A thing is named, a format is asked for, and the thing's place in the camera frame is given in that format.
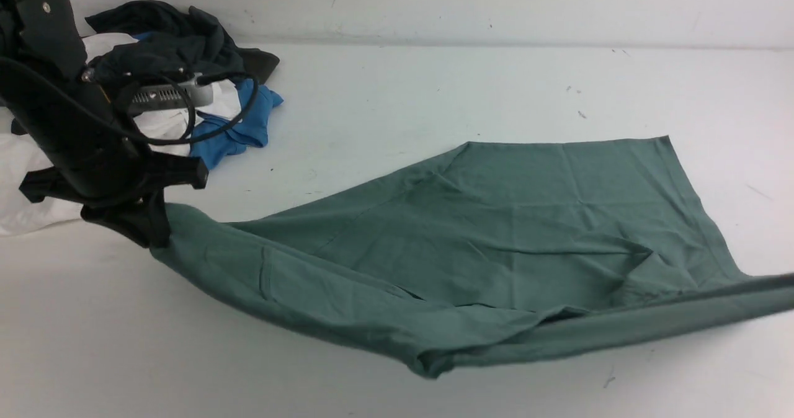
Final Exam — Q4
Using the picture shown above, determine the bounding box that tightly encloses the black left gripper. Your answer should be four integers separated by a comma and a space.
18, 77, 209, 248

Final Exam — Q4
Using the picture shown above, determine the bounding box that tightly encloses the green long-sleeve top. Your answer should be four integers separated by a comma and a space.
151, 136, 792, 379

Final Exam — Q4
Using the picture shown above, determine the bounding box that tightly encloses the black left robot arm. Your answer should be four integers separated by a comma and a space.
1, 0, 209, 248

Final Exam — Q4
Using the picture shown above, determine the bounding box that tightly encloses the white garment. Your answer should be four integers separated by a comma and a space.
1, 33, 241, 236

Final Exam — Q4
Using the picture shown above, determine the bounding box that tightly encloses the blue garment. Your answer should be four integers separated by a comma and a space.
130, 31, 285, 171

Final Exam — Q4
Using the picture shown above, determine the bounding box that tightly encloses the dark grey garment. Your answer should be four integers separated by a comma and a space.
85, 0, 280, 84

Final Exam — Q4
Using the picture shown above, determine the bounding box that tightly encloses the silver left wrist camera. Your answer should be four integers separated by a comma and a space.
127, 73, 215, 116

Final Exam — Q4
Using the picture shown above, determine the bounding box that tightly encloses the black camera cable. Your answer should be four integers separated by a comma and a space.
0, 55, 260, 146

